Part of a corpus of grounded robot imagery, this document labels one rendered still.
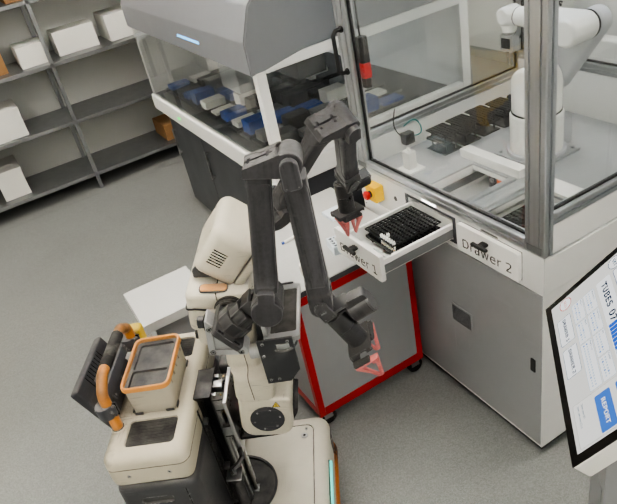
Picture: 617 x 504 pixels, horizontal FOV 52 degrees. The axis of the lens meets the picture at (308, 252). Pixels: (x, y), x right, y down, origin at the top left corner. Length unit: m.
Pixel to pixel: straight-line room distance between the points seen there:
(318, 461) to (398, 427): 0.54
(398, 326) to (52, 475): 1.69
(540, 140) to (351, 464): 1.52
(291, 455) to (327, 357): 0.43
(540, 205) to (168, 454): 1.29
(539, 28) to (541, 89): 0.16
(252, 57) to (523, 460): 1.95
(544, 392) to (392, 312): 0.69
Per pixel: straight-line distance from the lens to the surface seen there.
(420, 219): 2.41
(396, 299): 2.70
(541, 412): 2.55
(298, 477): 2.40
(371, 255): 2.22
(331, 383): 2.73
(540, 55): 1.82
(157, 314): 2.50
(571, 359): 1.67
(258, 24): 2.78
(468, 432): 2.81
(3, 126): 5.56
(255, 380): 1.88
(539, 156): 1.93
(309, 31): 2.90
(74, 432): 3.38
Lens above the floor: 2.15
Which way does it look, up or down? 32 degrees down
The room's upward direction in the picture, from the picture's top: 13 degrees counter-clockwise
